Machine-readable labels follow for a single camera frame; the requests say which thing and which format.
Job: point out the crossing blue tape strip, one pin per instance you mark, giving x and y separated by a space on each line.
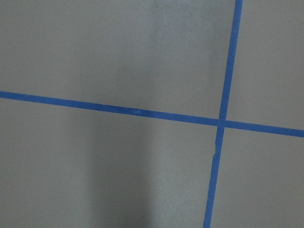
223 113

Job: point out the long blue tape strip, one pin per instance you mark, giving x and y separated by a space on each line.
153 114

